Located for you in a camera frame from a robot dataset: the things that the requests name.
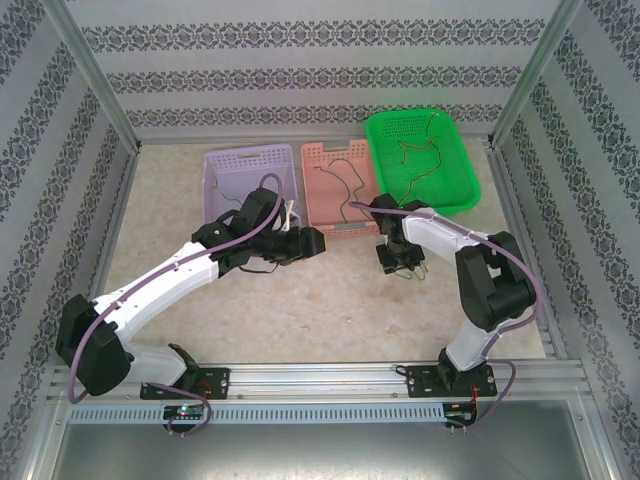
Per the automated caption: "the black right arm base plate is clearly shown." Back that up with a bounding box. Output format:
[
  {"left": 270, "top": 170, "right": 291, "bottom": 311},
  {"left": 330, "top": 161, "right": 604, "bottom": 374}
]
[{"left": 404, "top": 365, "right": 499, "bottom": 400}]

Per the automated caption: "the purple plastic basket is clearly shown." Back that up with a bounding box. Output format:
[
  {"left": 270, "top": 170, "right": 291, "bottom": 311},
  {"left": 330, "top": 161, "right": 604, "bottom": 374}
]
[{"left": 203, "top": 143, "right": 305, "bottom": 226}]

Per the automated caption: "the pink plastic basket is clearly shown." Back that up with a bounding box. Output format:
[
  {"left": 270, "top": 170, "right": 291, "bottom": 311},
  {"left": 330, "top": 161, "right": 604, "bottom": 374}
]
[{"left": 300, "top": 139, "right": 382, "bottom": 240}]

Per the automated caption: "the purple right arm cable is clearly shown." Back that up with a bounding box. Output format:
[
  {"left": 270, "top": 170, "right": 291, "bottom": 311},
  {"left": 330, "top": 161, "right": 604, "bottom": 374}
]
[{"left": 349, "top": 200, "right": 545, "bottom": 431}]

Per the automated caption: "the thin red cable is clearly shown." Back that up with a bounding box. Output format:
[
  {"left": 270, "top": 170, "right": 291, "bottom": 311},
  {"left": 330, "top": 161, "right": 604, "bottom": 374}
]
[
  {"left": 403, "top": 112, "right": 447, "bottom": 202},
  {"left": 398, "top": 134, "right": 444, "bottom": 166}
]

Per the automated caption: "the green plastic basket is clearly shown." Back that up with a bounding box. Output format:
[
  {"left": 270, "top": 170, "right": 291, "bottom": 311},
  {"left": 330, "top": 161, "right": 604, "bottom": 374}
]
[{"left": 365, "top": 108, "right": 482, "bottom": 217}]

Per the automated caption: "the aluminium frame post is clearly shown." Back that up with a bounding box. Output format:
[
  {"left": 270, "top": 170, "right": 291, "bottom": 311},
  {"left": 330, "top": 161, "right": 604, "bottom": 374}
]
[
  {"left": 487, "top": 0, "right": 585, "bottom": 150},
  {"left": 38, "top": 0, "right": 143, "bottom": 153}
]

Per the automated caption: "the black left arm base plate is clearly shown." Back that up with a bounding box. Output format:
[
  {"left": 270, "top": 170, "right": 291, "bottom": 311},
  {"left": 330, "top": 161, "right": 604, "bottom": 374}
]
[{"left": 139, "top": 367, "right": 232, "bottom": 401}]

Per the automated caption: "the slotted grey cable duct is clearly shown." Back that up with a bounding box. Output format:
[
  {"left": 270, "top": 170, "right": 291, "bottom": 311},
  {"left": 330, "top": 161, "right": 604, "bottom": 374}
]
[{"left": 67, "top": 403, "right": 446, "bottom": 425}]

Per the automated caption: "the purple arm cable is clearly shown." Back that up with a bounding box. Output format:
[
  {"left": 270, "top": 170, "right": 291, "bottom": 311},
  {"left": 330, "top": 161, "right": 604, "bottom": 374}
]
[
  {"left": 349, "top": 200, "right": 545, "bottom": 431},
  {"left": 67, "top": 173, "right": 284, "bottom": 437}
]

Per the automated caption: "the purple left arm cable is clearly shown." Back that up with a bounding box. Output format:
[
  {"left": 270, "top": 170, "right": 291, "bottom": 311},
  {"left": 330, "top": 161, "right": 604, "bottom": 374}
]
[{"left": 67, "top": 173, "right": 284, "bottom": 437}]

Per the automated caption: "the small green controller board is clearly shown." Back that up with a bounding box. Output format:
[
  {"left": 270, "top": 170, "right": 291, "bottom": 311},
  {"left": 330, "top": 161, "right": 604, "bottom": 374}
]
[
  {"left": 444, "top": 402, "right": 479, "bottom": 426},
  {"left": 163, "top": 404, "right": 206, "bottom": 421}
]

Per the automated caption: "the yellow green cable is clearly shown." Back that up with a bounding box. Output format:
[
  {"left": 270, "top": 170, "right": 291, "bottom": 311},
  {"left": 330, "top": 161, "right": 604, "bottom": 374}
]
[{"left": 210, "top": 172, "right": 244, "bottom": 202}]

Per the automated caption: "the black cable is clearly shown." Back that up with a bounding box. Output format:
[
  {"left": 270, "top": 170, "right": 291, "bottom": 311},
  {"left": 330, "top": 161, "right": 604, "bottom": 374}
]
[{"left": 312, "top": 157, "right": 369, "bottom": 227}]

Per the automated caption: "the aluminium mounting rail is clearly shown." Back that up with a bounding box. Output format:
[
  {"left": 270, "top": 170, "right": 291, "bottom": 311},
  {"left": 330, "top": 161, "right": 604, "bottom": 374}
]
[{"left": 47, "top": 363, "right": 591, "bottom": 401}]

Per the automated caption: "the grey metal shelf panel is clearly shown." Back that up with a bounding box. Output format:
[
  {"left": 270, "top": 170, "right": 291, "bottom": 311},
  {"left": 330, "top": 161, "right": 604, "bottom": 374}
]
[{"left": 19, "top": 399, "right": 621, "bottom": 480}]

